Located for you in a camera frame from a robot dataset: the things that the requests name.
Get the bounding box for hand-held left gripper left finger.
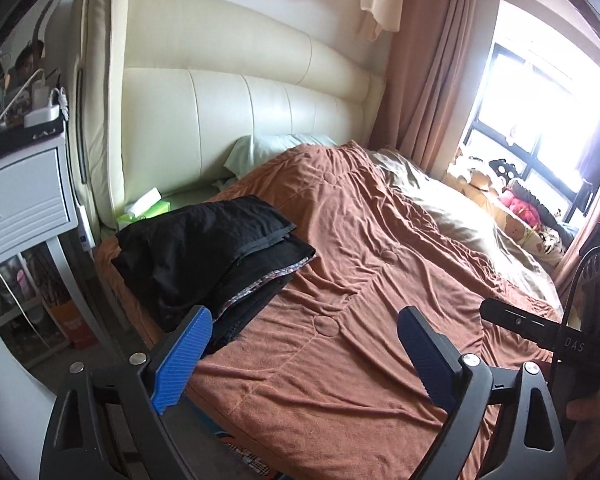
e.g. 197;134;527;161
40;305;213;480

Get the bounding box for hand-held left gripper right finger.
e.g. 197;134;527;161
397;305;568;480

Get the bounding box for pile of dark clothes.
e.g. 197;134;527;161
115;196;298;331

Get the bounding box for person's right hand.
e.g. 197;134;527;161
566;385;600;436

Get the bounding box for folded black garment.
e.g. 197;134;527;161
207;275;293;356
230;234;317;286

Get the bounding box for bear print pillow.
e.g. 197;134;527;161
500;210;578;267

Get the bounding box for orange bag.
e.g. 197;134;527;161
47;300;98;351

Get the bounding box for printed bed sheet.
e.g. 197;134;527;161
205;420;281;480

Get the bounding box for patterned folded cloth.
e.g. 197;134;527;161
215;255;316;318

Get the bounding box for brown blanket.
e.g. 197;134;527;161
95;141;563;480

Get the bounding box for pink plush toy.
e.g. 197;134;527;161
500;190;546;226

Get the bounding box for green tissue pack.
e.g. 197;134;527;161
116;187;172;226

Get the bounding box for white power strip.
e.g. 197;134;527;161
77;205;97;253

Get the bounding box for black and white plush toy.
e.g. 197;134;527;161
489;159;522;182

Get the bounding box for brown plush bear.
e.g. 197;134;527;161
450;160;497;196

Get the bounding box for light green pillow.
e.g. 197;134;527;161
222;132;338;183

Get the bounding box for window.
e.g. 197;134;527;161
450;0;600;231

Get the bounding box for white nightstand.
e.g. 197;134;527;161
0;125;98;361

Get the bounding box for cream padded headboard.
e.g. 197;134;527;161
70;0;387;231

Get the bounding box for white charger box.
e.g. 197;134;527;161
24;105;61;128

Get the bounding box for brown curtain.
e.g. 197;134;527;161
370;0;501;181

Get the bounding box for cream sheer cloth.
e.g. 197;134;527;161
360;0;408;41

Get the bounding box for grey gooseneck lamp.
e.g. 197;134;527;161
30;0;67;47

